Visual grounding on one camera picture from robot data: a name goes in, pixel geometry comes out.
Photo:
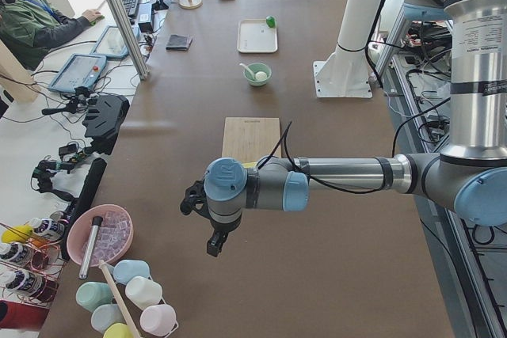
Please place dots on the pale blue cup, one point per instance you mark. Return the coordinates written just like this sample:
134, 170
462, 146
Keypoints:
105, 316

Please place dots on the steel muddler black tip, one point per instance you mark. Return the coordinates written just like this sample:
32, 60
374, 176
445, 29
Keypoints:
85, 264

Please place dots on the aluminium frame post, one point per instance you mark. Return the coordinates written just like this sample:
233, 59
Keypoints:
122, 22

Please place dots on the white cup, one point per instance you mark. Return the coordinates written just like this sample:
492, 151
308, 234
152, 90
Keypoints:
143, 292

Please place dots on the light blue cup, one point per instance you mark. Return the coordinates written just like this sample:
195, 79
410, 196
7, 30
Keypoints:
125, 270

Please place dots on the black handheld controller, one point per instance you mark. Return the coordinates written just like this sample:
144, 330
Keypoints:
78, 102

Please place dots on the white steamed bun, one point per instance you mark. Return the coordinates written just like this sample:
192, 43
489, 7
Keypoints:
260, 76

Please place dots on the far blue teach pendant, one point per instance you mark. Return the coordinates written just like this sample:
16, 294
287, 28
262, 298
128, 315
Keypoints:
110, 44

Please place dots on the near blue teach pendant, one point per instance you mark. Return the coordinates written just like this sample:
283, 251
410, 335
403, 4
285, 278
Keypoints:
80, 70

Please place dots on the tea bottle middle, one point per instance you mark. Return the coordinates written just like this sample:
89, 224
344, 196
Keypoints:
16, 253

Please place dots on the white ceramic spoon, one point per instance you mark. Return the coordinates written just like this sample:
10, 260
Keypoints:
248, 70

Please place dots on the blue teach pendant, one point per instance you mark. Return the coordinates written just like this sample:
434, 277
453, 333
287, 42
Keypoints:
80, 70
110, 44

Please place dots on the mint green cup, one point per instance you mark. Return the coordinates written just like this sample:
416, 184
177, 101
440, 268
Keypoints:
91, 295

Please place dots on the pink bowl of ice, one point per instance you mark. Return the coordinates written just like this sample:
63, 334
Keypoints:
114, 236

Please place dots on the wooden cutting board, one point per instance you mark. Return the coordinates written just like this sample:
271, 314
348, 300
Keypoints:
248, 139

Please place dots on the mint green bowl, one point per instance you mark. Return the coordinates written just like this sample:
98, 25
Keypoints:
255, 67

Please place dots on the yellow plastic knife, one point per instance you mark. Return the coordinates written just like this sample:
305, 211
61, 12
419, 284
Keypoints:
250, 164

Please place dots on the cream rabbit serving tray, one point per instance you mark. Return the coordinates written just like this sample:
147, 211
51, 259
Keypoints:
256, 37

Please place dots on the tea bottle bottom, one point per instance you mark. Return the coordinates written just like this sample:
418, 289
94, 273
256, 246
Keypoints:
22, 281

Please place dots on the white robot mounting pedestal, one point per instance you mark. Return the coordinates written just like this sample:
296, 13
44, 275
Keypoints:
345, 74

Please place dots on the yellow cup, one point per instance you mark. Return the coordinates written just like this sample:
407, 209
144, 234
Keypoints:
118, 330

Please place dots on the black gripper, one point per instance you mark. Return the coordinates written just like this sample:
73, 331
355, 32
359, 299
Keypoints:
220, 233

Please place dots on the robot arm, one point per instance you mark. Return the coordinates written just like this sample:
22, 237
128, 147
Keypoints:
467, 176

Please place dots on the yellow lemon toy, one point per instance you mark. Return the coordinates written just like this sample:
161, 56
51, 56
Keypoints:
21, 234

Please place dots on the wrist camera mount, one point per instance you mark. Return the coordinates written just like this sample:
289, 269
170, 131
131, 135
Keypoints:
195, 200

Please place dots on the seated person green shirt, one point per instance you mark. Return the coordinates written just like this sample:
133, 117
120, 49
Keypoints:
32, 28

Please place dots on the pink cup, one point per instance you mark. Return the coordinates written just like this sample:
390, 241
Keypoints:
159, 320

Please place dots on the green lime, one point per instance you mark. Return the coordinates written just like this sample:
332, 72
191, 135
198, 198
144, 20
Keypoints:
270, 21

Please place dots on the grey folded cloth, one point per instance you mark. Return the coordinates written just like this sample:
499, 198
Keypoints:
179, 42

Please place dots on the long black bar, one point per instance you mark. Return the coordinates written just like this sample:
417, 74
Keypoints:
84, 201

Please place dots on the copper wire bottle rack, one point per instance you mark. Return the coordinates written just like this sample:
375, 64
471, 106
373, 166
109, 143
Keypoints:
46, 262

